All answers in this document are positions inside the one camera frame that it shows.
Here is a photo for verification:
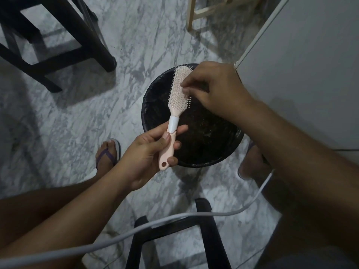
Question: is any person's right hand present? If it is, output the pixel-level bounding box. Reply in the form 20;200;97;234
180;61;257;124

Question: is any person's foot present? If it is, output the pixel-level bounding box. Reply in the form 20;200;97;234
95;140;119;180
239;141;271;181

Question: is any person's right forearm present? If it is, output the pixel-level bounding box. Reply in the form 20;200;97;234
233;100;359;251

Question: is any white cable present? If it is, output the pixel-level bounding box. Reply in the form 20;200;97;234
0;169;275;269

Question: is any person's right leg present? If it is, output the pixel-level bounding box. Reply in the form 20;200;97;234
252;176;359;269

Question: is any person's left hand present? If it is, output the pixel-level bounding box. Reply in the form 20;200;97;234
117;124;189;191

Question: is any person's left foot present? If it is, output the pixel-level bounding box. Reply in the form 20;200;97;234
95;140;119;180

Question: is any black wooden stool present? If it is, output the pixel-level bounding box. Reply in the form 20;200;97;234
0;0;117;93
125;198;232;269

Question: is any person's right foot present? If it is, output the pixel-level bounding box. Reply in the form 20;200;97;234
239;141;271;181

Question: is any black round waste bin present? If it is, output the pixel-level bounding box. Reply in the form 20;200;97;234
141;63;245;168

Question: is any person's left forearm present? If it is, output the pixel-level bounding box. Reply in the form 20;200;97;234
0;166;136;269

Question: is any light wooden stool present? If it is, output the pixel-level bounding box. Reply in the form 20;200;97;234
186;0;267;32

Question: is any white cabinet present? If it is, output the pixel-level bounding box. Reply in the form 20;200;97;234
234;0;359;166

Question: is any pink hairbrush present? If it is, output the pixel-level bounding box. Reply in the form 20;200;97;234
158;66;194;171

